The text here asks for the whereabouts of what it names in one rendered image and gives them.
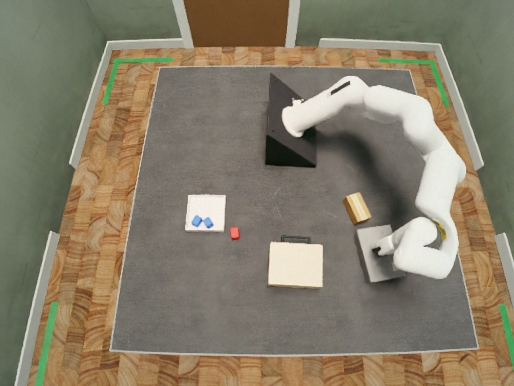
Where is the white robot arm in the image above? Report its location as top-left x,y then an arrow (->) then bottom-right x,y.
282,76 -> 466,279

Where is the small blue block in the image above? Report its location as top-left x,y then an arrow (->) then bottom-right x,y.
191,215 -> 203,228
202,216 -> 214,229

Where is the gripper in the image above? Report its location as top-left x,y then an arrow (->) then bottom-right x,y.
372,234 -> 396,257

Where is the small red block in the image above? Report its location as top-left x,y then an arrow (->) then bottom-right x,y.
230,227 -> 240,240

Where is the brown cardboard box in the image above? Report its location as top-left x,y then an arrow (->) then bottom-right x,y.
343,192 -> 371,226

